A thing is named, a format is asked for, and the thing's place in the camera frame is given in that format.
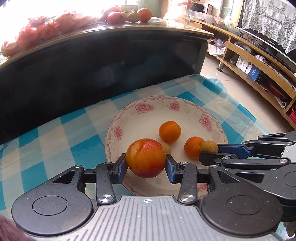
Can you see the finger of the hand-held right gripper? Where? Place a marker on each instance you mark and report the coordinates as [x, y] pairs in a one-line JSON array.
[[209, 158], [233, 150]]

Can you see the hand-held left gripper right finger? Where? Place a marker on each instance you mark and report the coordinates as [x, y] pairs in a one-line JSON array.
[[170, 173]]

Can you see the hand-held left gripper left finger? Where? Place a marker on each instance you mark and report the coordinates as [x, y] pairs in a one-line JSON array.
[[120, 176]]

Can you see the small orange tangerine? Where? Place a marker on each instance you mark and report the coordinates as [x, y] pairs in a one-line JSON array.
[[169, 131], [193, 147]]

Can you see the red orange peach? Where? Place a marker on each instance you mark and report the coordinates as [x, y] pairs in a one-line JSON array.
[[145, 157]]

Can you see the white floral plate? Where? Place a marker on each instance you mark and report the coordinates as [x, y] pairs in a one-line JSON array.
[[143, 122]]

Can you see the person's left forearm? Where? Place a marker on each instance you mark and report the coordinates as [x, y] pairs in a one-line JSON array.
[[9, 229]]

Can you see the blue white checkered tablecloth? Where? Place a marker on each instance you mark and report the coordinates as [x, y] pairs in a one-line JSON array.
[[69, 139]]

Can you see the wooden television stand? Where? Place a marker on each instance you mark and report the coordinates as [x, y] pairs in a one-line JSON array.
[[249, 76]]

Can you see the blue box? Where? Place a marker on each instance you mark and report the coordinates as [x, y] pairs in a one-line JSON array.
[[255, 73]]

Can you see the white box with dark dots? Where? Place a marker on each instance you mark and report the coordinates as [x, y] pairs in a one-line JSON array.
[[242, 64]]

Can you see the white paper bundle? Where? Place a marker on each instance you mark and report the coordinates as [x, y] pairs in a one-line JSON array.
[[216, 47]]

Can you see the black television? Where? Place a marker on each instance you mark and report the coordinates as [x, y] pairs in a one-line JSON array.
[[270, 46]]

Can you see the white lace cloth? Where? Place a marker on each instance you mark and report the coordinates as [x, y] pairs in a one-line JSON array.
[[270, 20]]

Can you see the dark woven basket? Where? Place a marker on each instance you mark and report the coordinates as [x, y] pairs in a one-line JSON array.
[[197, 6]]

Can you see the yellow brown fruit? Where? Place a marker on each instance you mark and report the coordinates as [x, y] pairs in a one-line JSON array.
[[133, 17]]

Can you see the pink plastic bag of fruit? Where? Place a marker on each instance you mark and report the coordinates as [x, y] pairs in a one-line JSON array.
[[46, 27]]

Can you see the small picture frame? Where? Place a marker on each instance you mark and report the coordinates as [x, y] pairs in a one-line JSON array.
[[210, 9]]

